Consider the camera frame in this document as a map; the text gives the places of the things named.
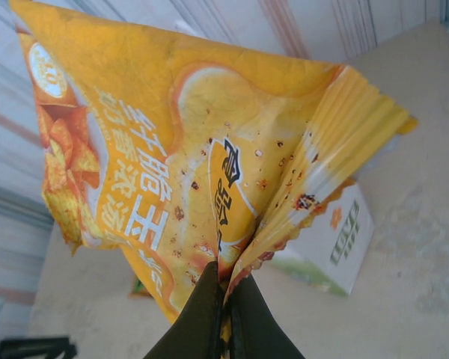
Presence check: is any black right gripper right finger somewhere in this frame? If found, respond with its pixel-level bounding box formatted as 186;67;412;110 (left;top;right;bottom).
226;274;299;359

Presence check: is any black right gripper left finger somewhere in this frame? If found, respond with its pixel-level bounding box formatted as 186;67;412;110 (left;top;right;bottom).
141;260;225;359

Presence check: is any green snack bag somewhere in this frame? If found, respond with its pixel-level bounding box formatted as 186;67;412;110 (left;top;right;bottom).
129;274;162;300

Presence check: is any white paper bag green print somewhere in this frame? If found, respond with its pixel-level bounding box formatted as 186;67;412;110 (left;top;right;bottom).
271;177;376;297

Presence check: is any yellow chips snack bag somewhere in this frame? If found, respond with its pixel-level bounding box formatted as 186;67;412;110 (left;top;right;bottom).
7;0;420;326

